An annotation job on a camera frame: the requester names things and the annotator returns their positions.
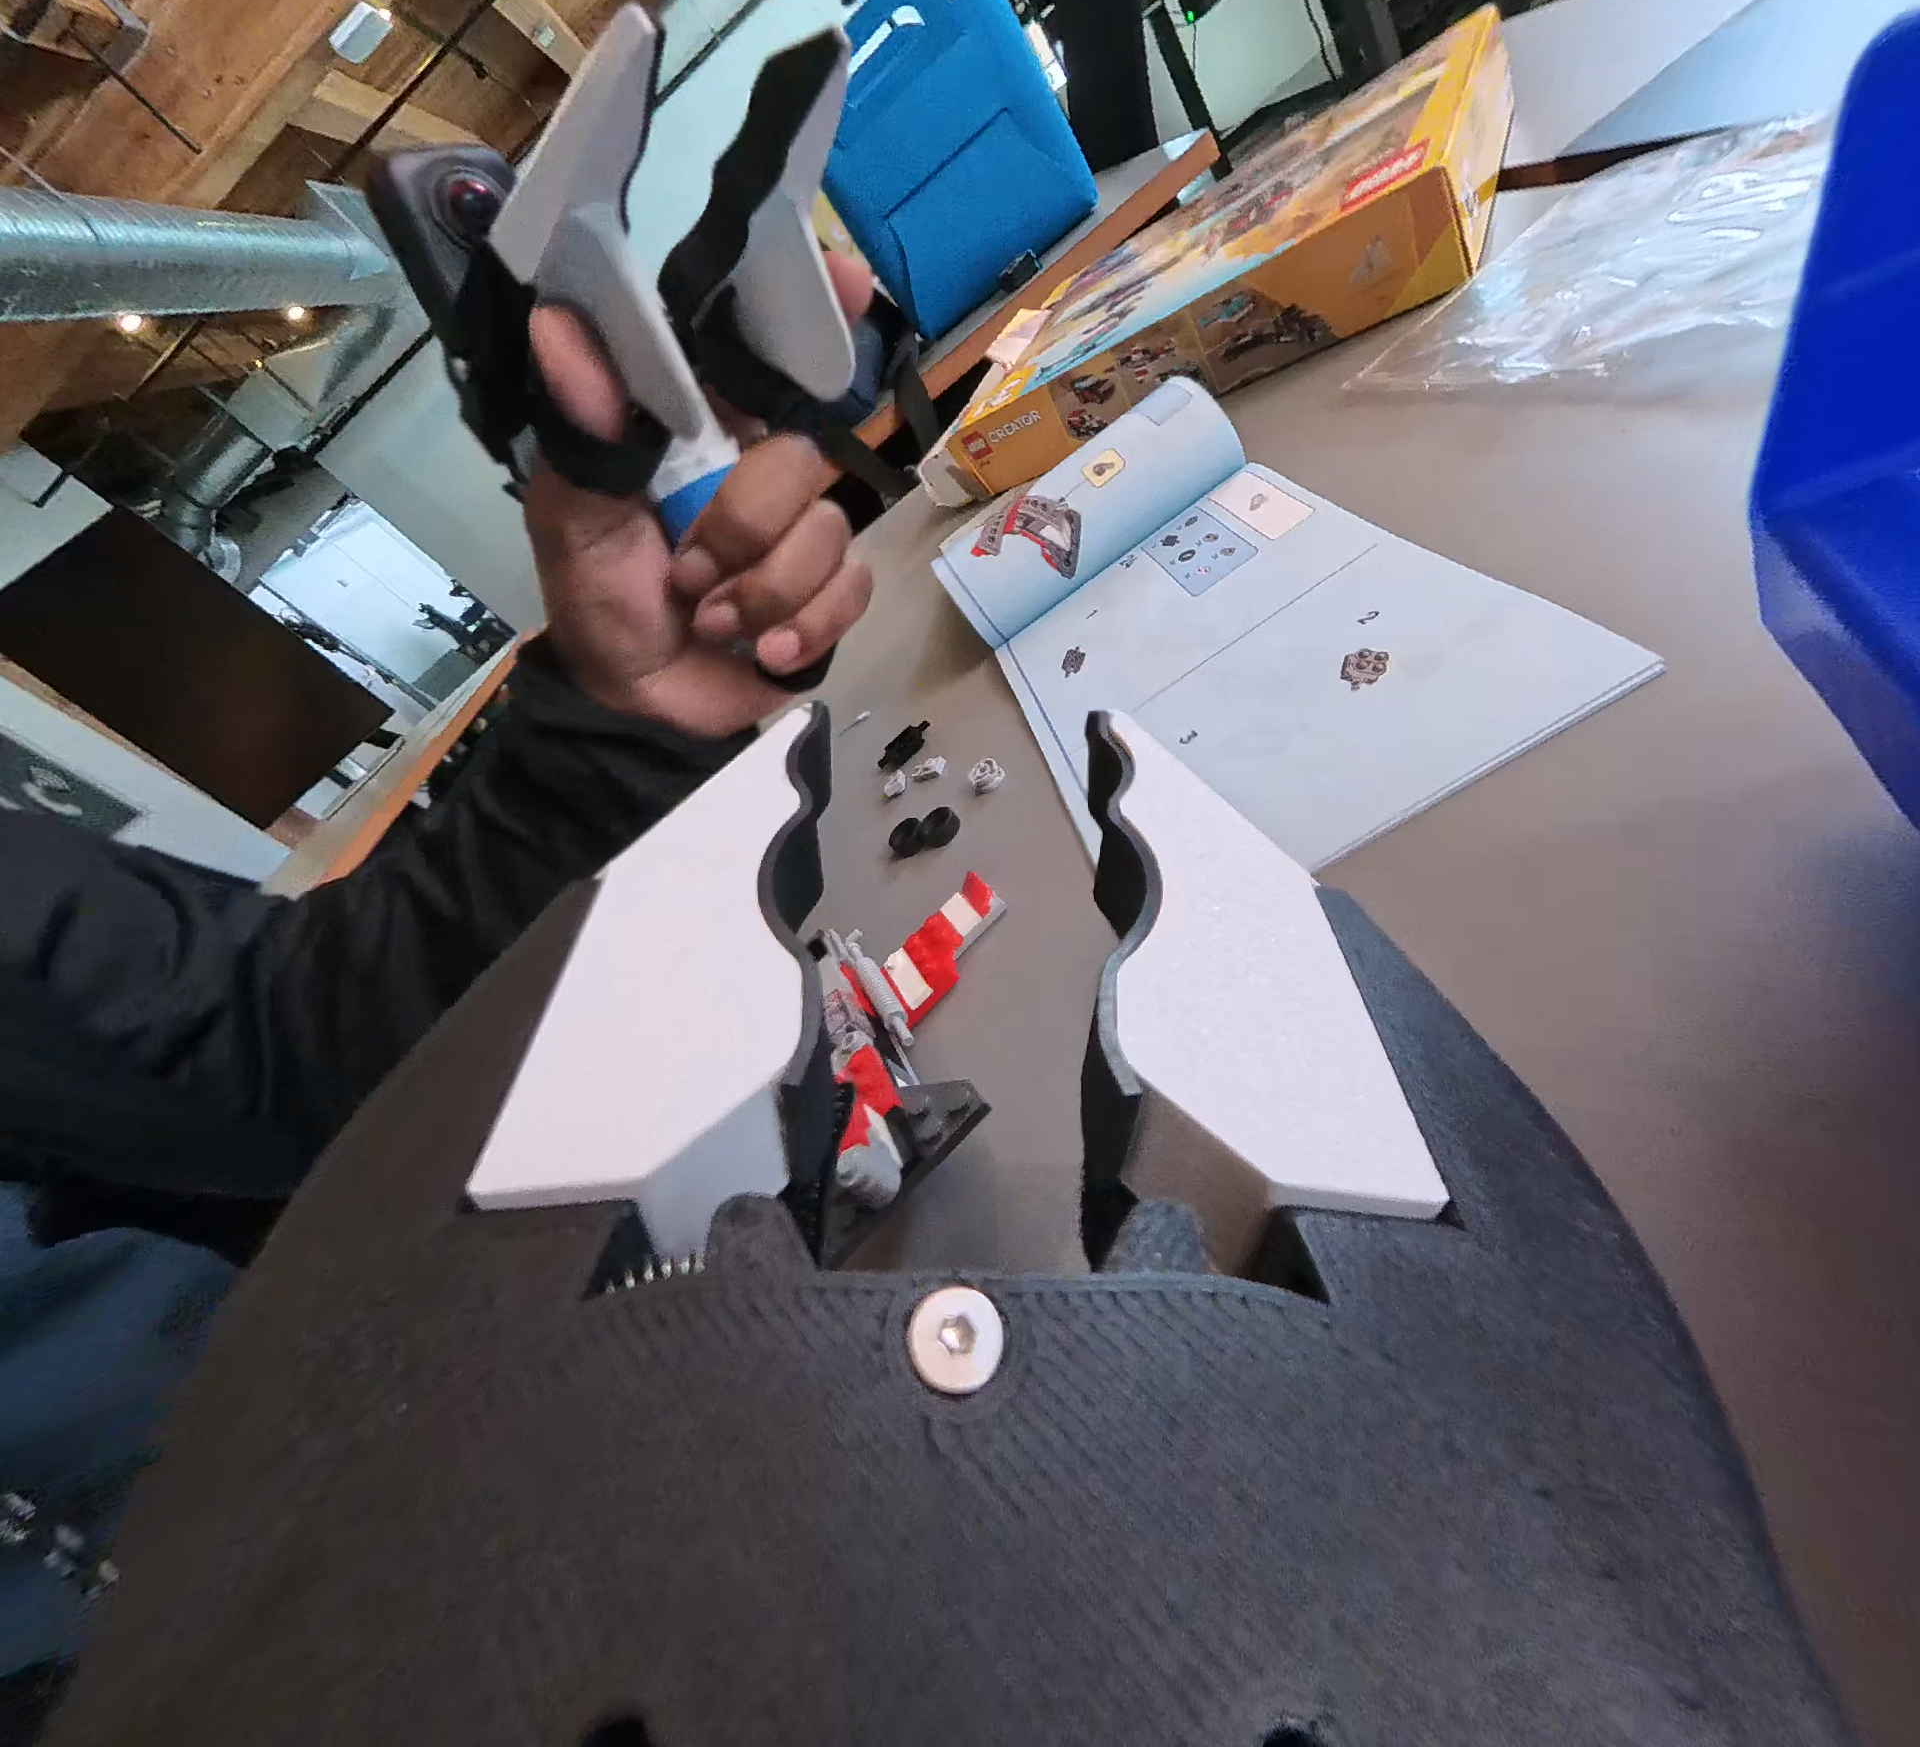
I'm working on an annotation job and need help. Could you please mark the blue felt bag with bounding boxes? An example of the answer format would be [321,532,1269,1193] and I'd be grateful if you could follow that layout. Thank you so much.
[816,0,1101,341]

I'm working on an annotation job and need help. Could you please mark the silver metal duct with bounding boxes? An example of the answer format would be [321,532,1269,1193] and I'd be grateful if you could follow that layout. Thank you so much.
[0,183,399,323]

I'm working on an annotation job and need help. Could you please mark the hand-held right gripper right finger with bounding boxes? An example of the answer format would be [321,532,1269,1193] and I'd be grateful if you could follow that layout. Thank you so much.
[1076,709,1452,1275]

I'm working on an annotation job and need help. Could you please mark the light blue instruction booklet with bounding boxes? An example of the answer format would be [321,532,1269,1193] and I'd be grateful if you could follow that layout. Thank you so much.
[934,375,1666,873]

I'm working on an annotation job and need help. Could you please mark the blue plastic bin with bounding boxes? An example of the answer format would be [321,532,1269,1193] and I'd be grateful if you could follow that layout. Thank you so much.
[1747,14,1920,832]

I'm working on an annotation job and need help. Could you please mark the person's left forearm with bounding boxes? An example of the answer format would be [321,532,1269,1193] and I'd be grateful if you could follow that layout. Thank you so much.
[0,636,759,1193]

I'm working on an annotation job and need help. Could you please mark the grey desk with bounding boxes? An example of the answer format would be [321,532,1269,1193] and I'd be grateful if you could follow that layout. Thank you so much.
[1499,0,1920,180]
[720,126,1920,1747]

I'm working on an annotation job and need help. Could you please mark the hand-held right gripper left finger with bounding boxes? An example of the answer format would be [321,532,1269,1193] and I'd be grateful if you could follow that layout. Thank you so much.
[465,700,841,1269]

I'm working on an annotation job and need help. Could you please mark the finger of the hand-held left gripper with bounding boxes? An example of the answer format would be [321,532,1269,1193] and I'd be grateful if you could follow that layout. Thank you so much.
[486,0,740,467]
[683,27,860,407]

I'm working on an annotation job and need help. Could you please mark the red white toy brick model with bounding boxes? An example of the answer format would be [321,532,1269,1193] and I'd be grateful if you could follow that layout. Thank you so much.
[808,872,1011,1269]

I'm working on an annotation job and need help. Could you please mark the yellow toy brick box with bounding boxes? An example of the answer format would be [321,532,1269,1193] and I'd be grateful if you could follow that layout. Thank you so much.
[916,3,1514,510]

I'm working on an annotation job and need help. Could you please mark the clear plastic bag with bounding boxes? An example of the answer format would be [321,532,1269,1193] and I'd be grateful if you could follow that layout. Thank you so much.
[1344,112,1839,397]

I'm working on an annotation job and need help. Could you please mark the person's left hand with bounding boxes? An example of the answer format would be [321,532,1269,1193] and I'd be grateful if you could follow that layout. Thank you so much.
[519,308,875,739]

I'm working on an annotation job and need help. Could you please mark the spiral metal duct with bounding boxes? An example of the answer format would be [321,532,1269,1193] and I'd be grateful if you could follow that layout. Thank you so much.
[150,308,392,550]

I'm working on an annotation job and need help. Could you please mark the person's blue jeans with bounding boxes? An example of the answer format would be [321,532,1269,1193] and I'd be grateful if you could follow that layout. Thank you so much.
[0,1177,257,1747]

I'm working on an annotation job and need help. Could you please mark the black wall screen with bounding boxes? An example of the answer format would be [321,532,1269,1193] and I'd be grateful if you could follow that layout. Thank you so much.
[0,508,394,829]

